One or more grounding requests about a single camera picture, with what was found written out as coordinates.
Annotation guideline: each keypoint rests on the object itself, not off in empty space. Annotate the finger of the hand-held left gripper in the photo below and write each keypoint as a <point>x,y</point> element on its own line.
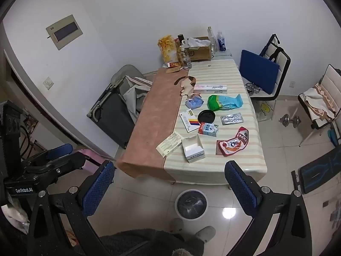
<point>70,162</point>
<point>60,149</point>

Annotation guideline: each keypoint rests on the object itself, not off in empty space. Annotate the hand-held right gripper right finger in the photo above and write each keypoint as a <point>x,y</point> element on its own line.
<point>241,189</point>

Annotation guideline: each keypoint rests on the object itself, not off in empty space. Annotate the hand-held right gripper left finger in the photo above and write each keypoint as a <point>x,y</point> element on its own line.
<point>99,186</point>

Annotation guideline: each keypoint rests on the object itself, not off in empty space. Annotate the white round trash bin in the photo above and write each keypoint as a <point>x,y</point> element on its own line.
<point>190,219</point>

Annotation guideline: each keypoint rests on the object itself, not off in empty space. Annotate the black round lid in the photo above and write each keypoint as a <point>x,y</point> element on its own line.
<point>206,116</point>

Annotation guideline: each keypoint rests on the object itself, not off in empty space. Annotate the white medicine box colour stripes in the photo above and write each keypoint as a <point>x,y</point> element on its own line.
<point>187,120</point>

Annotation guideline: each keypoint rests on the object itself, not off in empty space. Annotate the green teal plastic bottle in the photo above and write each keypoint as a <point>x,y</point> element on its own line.
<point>221,102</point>

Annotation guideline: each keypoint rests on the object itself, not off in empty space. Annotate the blue plastic wrapper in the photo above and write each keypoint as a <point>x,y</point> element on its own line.
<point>194,102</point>

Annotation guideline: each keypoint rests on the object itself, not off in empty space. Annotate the pink suitcase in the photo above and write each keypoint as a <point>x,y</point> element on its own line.
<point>92,156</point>

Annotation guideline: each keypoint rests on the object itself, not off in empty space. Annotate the striped tablecloth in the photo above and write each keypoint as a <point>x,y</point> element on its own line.
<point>247,165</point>

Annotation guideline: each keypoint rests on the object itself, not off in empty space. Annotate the red snack pouch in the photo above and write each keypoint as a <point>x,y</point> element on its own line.
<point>231,145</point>

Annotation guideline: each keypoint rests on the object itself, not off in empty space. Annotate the black bin liner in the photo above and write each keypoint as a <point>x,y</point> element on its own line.
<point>191,205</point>

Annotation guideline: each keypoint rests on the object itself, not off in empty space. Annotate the grey fuzzy slipper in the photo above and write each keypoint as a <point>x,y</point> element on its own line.
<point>205,233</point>
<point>176,225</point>

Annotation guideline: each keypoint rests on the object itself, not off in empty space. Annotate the grey folded cot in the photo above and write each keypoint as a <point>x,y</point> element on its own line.
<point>113,120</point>

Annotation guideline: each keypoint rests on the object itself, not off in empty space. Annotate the white open cardboard box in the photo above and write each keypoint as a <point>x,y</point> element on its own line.
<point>193,152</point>

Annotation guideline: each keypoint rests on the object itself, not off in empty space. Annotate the small milk carton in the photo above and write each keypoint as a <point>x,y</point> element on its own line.
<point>207,130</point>

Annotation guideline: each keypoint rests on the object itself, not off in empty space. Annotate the silver blister pack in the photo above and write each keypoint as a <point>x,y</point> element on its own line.
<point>231,118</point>

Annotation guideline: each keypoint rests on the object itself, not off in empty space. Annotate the person's fluffy slippers and legs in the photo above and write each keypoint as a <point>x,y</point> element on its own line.
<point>149,244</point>

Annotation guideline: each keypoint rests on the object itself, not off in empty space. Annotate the black blue exercise board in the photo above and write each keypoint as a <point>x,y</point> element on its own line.
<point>317,170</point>

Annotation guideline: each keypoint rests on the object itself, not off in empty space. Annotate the printed paper leaflet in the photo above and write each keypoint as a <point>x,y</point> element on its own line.
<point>169,144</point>

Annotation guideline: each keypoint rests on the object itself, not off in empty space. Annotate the clear plastic bag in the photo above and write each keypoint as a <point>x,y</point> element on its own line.
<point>264,109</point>

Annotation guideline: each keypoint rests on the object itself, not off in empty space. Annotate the chrome dumbbell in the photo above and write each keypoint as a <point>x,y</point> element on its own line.
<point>290,120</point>

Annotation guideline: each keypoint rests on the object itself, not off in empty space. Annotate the brown table cloth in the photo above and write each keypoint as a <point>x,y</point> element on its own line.
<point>154,117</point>

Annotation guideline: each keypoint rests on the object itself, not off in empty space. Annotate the beige cloth bag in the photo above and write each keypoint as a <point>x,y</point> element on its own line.
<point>138,92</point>

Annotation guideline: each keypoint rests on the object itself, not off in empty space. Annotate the white toothpaste tube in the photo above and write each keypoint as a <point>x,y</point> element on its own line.
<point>218,92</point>

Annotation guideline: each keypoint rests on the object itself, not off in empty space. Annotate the grey folding chair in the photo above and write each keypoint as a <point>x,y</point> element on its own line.
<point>128,72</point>

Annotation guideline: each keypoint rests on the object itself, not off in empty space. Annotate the white pink toothpaste box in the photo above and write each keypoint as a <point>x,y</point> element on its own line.
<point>210,87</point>

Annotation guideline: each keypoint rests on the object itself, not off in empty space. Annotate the blue plastic object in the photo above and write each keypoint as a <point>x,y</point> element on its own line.
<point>334,136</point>

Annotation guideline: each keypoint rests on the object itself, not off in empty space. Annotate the beige electrical panel box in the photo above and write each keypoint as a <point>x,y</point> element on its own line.
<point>64,32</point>

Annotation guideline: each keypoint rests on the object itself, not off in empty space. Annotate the beige patterned cloth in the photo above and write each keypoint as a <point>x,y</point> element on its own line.
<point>319,101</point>

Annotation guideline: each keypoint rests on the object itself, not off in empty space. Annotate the blue flat cushion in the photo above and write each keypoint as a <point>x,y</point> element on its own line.
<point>258,70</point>

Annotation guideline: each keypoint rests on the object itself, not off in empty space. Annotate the brown cat-shaped coaster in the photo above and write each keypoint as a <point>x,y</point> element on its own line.
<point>186,81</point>

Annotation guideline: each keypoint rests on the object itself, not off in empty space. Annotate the brown cardboard piece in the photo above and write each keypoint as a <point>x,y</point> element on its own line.
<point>173,70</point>

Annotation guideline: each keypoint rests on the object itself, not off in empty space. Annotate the white black dining chair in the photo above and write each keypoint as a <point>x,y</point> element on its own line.
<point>330,78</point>
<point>281,57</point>

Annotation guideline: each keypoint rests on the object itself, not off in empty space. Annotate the small red packet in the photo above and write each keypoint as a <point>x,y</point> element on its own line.
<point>174,64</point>

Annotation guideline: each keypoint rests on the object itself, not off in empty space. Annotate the clear plastic bottle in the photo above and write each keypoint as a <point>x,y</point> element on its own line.
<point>185,58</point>

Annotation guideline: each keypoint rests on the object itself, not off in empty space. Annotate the brown cardboard box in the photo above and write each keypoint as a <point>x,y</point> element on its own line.
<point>199,52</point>

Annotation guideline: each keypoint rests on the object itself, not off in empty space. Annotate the yellow snack bag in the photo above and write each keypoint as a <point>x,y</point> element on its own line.
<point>167,48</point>

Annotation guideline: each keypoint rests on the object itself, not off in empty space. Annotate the plastic bottle blue label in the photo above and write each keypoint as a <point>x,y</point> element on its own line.
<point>220,42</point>

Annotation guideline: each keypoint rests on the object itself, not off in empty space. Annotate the tall clear glass bottle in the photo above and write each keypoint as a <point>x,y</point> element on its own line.
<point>212,42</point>

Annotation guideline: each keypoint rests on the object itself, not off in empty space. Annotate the white tissue paper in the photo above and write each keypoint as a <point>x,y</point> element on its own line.
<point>197,42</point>

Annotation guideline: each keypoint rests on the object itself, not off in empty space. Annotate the dark bottle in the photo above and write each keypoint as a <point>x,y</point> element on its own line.
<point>181,37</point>

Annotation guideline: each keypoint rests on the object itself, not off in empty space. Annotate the white wall switch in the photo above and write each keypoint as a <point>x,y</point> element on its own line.
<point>48,83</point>

